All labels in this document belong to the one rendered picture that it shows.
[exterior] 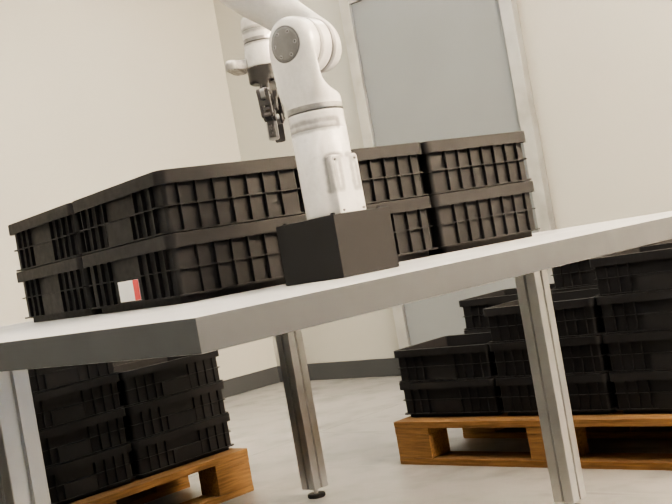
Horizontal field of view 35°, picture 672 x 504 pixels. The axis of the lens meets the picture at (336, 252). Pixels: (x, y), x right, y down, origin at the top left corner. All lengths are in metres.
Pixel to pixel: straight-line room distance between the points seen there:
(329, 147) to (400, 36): 3.96
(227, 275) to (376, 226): 0.30
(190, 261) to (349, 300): 0.58
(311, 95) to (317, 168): 0.12
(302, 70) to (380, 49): 4.02
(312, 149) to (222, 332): 0.60
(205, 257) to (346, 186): 0.30
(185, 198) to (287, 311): 0.65
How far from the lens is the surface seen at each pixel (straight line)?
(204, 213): 1.86
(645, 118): 4.90
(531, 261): 1.62
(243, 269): 1.88
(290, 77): 1.73
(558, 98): 5.11
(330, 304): 1.28
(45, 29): 6.00
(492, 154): 2.29
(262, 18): 1.85
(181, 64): 6.46
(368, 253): 1.70
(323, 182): 1.70
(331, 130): 1.71
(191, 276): 1.83
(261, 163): 1.92
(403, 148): 2.12
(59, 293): 2.31
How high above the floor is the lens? 0.75
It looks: level
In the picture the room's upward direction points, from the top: 10 degrees counter-clockwise
